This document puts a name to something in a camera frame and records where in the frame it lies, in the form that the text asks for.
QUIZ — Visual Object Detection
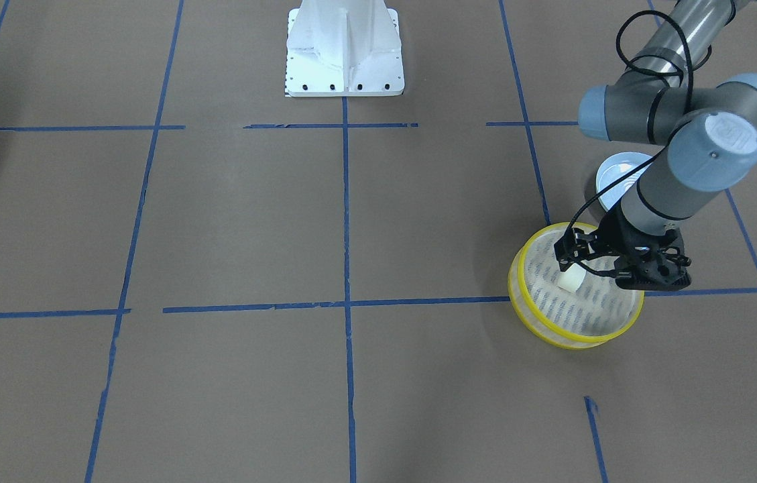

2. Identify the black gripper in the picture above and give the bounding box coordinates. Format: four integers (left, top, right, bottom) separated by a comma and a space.
554, 208, 692, 291

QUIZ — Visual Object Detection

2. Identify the white steamed bun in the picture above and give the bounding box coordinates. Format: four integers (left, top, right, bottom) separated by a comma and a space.
556, 264, 587, 293

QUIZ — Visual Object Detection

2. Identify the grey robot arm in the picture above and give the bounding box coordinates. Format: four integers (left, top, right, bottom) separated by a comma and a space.
554, 1, 757, 291

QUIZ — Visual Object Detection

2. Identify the yellow rimmed steamer basket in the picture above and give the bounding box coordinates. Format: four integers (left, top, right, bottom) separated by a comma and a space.
507, 222, 645, 350

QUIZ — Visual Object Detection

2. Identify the light blue plate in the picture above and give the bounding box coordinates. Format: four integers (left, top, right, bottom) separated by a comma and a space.
595, 151, 652, 212

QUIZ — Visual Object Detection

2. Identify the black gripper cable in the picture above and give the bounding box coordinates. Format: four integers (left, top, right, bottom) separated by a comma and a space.
566, 9, 714, 279

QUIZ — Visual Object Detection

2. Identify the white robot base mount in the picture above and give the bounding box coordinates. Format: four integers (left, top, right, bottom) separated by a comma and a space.
284, 1, 406, 97

